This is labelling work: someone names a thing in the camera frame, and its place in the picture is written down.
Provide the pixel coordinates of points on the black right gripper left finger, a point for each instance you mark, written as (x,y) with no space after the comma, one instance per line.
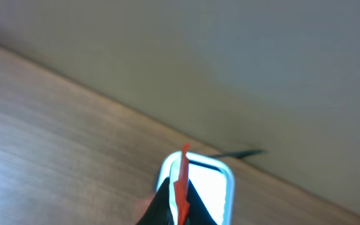
(158,212)

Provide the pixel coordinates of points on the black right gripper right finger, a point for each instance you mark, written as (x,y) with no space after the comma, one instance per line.
(197,212)

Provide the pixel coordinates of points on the red snack bar wrapper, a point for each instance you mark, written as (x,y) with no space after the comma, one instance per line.
(181,187)

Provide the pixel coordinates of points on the white barcode scanner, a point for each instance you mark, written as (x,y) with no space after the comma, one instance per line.
(214,182)

